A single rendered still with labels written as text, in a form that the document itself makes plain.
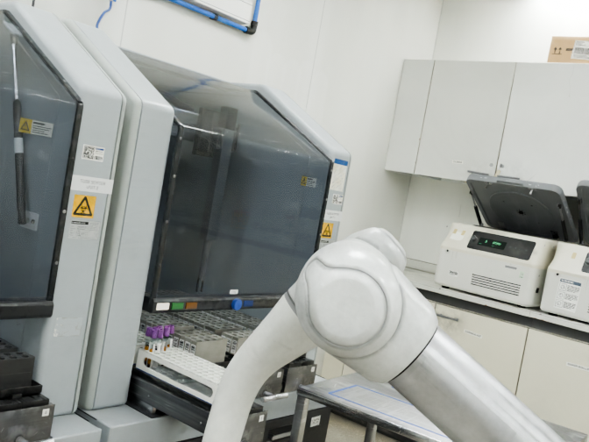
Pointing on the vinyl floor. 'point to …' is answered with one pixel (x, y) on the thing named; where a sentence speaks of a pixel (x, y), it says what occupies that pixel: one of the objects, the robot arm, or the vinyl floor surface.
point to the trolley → (380, 409)
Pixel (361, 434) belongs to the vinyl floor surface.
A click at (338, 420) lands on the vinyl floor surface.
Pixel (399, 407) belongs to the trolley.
